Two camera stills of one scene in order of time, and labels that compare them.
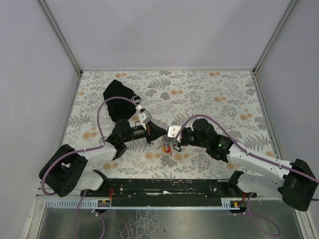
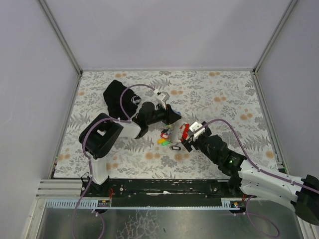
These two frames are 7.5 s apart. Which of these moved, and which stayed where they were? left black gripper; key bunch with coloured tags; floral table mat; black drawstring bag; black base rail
Moved: key bunch with coloured tags; left black gripper
Stayed: black drawstring bag; floral table mat; black base rail
